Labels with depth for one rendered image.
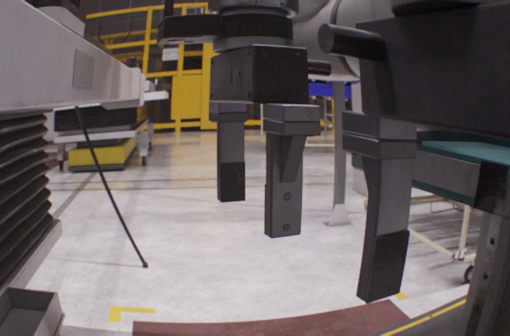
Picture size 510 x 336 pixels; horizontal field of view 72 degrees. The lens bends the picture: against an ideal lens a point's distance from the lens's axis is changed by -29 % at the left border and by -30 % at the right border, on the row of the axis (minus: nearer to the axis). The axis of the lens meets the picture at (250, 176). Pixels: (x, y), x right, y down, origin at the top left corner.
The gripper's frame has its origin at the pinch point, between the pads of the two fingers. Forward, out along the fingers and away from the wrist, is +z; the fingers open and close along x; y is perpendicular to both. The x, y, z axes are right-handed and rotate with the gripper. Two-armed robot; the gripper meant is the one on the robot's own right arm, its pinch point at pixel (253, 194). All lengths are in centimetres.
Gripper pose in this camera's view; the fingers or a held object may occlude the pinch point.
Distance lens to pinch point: 44.0
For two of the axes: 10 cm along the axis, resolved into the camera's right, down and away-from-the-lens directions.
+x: -3.3, -1.6, 9.3
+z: 0.0, 9.9, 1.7
